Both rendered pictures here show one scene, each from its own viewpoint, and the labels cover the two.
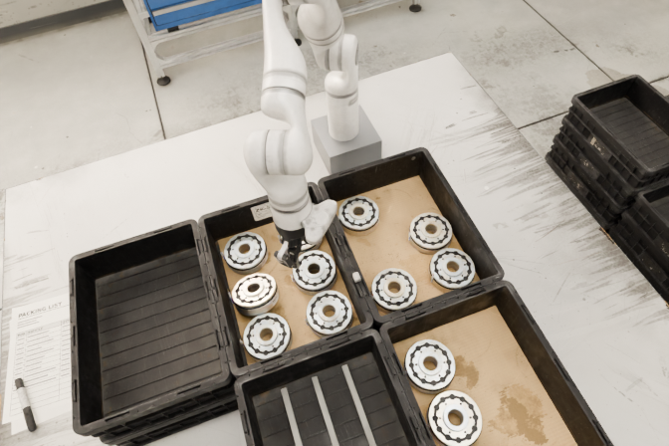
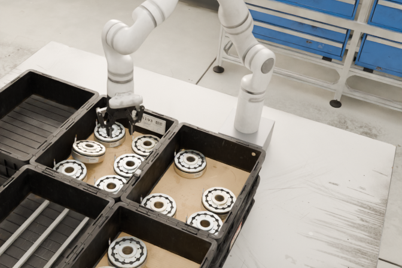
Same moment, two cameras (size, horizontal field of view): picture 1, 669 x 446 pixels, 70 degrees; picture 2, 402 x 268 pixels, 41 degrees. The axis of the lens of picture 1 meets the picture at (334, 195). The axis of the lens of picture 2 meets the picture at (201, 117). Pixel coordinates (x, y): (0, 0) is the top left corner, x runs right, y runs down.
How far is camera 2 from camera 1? 0.88 m
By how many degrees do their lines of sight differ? 29
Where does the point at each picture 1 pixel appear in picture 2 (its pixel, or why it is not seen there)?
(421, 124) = (313, 168)
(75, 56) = (182, 24)
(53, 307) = not seen: hidden behind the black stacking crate
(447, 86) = (364, 161)
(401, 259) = (185, 203)
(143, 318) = (31, 124)
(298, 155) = (121, 38)
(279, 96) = (140, 10)
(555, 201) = not seen: outside the picture
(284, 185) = (115, 60)
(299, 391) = (52, 210)
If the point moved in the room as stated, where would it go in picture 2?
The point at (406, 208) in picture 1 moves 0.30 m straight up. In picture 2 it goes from (224, 183) to (237, 107)
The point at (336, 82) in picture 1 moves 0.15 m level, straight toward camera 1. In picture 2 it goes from (248, 79) to (221, 96)
